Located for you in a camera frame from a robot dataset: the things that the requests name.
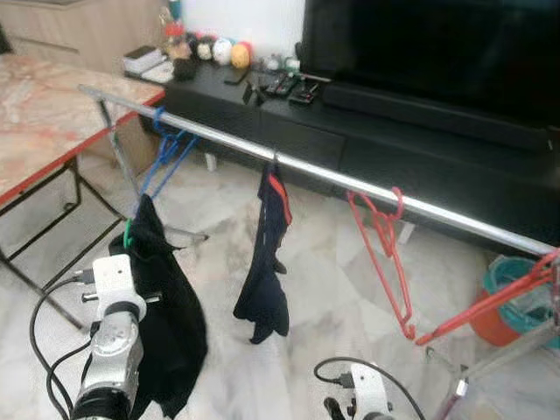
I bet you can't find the red plastic hanger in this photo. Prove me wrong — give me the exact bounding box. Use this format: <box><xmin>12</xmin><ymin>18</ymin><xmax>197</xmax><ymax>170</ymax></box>
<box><xmin>346</xmin><ymin>186</ymin><xmax>417</xmax><ymax>341</ymax></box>
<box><xmin>414</xmin><ymin>249</ymin><xmax>560</xmax><ymax>347</ymax></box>

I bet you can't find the black garment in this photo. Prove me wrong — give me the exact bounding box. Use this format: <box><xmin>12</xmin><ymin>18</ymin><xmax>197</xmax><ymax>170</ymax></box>
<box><xmin>108</xmin><ymin>194</ymin><xmax>209</xmax><ymax>419</ymax></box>

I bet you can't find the blue plastic hanger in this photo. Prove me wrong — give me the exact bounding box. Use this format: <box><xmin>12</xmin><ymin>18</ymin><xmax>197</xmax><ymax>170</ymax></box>
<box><xmin>138</xmin><ymin>107</ymin><xmax>199</xmax><ymax>200</ymax></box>

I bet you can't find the red hanger black hook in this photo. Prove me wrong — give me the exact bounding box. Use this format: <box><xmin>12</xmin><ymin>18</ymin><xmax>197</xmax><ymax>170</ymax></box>
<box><xmin>268</xmin><ymin>156</ymin><xmax>293</xmax><ymax>227</ymax></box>

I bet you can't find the navy garment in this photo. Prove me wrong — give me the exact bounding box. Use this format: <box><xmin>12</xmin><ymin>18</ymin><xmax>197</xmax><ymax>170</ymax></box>
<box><xmin>233</xmin><ymin>163</ymin><xmax>294</xmax><ymax>345</ymax></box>

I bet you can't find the orange bin with green bag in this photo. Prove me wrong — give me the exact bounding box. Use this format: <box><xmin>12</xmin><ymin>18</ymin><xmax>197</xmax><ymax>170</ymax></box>
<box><xmin>468</xmin><ymin>255</ymin><xmax>560</xmax><ymax>348</ymax></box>

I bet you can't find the silver metal clothes rack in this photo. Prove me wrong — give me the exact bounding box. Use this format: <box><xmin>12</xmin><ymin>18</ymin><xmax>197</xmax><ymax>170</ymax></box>
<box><xmin>79</xmin><ymin>85</ymin><xmax>560</xmax><ymax>420</ymax></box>

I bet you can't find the black tv cabinet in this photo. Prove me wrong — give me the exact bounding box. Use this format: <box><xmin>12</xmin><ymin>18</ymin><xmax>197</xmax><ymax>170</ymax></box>
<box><xmin>127</xmin><ymin>59</ymin><xmax>560</xmax><ymax>259</ymax></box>

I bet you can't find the small black tray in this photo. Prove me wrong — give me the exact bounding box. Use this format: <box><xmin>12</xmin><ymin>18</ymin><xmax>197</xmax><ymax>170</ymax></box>
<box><xmin>289</xmin><ymin>77</ymin><xmax>321</xmax><ymax>106</ymax></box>

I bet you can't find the black folded stand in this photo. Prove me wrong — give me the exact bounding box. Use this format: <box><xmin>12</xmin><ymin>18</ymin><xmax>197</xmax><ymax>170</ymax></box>
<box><xmin>242</xmin><ymin>81</ymin><xmax>268</xmax><ymax>108</ymax></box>

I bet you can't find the black phone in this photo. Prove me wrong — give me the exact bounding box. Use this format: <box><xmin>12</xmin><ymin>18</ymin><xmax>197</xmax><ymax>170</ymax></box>
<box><xmin>223</xmin><ymin>68</ymin><xmax>250</xmax><ymax>87</ymax></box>

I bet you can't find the small black pouch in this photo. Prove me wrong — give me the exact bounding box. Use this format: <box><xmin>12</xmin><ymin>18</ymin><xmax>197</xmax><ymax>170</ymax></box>
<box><xmin>172</xmin><ymin>59</ymin><xmax>199</xmax><ymax>82</ymax></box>

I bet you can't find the white blue round doll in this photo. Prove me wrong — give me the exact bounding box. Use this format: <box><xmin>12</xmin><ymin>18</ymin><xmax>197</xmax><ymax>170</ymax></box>
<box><xmin>213</xmin><ymin>37</ymin><xmax>235</xmax><ymax>67</ymax></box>

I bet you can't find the black flat television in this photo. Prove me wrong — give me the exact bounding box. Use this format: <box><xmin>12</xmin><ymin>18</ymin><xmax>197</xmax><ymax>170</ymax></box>
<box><xmin>300</xmin><ymin>0</ymin><xmax>560</xmax><ymax>128</ymax></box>

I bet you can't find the flat white box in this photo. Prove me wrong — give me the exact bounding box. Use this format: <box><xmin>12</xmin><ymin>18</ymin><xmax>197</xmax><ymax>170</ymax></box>
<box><xmin>142</xmin><ymin>63</ymin><xmax>176</xmax><ymax>85</ymax></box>

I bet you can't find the black white-faced round doll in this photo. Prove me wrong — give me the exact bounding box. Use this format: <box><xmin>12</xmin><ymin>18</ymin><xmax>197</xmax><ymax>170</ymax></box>
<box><xmin>194</xmin><ymin>35</ymin><xmax>217</xmax><ymax>62</ymax></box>

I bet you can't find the white box device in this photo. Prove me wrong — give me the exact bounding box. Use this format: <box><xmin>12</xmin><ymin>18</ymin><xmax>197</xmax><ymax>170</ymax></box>
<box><xmin>122</xmin><ymin>45</ymin><xmax>167</xmax><ymax>75</ymax></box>

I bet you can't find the blue gold trophy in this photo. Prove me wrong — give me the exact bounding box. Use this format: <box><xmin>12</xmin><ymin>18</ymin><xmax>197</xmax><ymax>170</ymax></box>
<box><xmin>162</xmin><ymin>0</ymin><xmax>185</xmax><ymax>27</ymax></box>

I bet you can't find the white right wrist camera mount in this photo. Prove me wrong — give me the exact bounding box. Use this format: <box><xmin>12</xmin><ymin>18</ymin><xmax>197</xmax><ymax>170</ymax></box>
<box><xmin>350</xmin><ymin>365</ymin><xmax>393</xmax><ymax>420</ymax></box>

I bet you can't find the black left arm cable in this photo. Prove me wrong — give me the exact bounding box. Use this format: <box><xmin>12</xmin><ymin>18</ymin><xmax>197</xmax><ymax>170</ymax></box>
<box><xmin>29</xmin><ymin>269</ymin><xmax>99</xmax><ymax>420</ymax></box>

